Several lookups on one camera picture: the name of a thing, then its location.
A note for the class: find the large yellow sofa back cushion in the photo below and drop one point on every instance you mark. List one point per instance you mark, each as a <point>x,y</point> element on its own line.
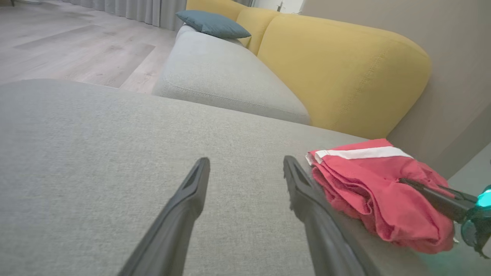
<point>345,73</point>

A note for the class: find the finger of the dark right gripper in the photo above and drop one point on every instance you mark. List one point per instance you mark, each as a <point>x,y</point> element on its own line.
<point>437,199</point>
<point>458,193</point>

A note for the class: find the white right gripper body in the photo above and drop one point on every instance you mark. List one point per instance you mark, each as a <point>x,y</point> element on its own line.
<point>477,222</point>

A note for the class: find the grey sofa seat cushion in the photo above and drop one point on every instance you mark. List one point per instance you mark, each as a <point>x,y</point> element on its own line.
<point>222,73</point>

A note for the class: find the wide grey sofa seat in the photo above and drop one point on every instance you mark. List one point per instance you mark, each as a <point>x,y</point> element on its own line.
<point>96,161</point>

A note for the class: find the red shorts white trim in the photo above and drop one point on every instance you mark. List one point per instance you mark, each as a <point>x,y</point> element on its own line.
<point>383,191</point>

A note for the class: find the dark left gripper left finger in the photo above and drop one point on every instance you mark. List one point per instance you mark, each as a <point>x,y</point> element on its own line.
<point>172,230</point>

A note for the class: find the blue throw pillow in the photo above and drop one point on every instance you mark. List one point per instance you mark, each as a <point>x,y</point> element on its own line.
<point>215,23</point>

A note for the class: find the small yellow sofa back cushion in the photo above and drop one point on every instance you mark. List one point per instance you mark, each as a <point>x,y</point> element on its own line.
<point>257,27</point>

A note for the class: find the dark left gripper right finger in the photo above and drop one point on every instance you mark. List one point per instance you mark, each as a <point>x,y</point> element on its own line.
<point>322,230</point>

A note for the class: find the grey curtain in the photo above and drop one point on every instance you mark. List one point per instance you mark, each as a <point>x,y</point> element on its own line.
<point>130,9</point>

